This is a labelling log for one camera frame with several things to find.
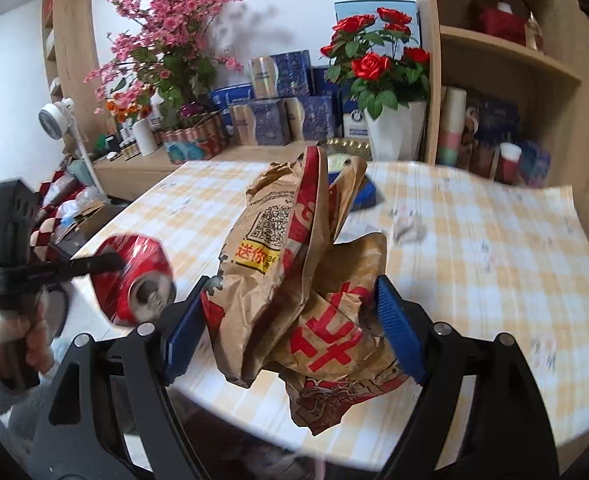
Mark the colourful woven basket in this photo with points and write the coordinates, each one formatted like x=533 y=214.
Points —
x=202 y=141

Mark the blue snack packet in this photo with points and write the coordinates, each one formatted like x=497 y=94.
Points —
x=362 y=192

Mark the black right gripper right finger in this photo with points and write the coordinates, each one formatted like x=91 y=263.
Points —
x=479 y=413

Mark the white square flower vase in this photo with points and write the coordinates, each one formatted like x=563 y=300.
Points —
x=395 y=135

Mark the pink blossom flower plant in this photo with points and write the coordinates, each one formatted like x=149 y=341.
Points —
x=167 y=55

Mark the orange flowers white vase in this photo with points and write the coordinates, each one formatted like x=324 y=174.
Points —
x=136 y=134

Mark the red rose bouquet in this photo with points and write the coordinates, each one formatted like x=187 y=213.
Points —
x=375 y=58

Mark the gold blue gift box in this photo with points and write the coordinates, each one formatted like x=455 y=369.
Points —
x=310 y=118
x=261 y=122
x=283 y=75

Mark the left hand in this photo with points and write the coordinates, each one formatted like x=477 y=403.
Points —
x=25 y=344

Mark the red cup on shelf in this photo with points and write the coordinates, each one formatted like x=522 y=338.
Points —
x=508 y=163

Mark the blue white milk carton box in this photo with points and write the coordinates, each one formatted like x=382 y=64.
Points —
x=354 y=121

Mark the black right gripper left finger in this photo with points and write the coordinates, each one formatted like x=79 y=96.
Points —
x=78 y=436

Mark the yellow plaid floral tablecloth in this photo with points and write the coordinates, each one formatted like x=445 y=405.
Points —
x=490 y=259

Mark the brown paper bag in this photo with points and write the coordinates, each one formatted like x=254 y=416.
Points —
x=288 y=296

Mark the crushed red soda can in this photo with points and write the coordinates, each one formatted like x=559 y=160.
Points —
x=143 y=288

